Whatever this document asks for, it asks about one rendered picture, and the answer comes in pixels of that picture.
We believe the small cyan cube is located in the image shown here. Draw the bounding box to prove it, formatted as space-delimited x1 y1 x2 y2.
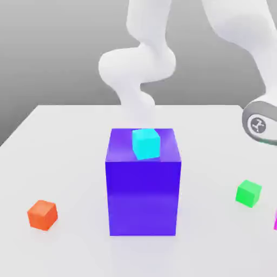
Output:
131 128 161 161

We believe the small green cube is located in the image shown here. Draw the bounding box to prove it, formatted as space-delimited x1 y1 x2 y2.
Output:
235 179 263 209

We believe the small orange cube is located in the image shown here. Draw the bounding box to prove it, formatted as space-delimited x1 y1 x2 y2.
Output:
27 199 58 232

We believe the large blue box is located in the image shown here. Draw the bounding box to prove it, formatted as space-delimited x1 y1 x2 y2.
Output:
105 128 182 237

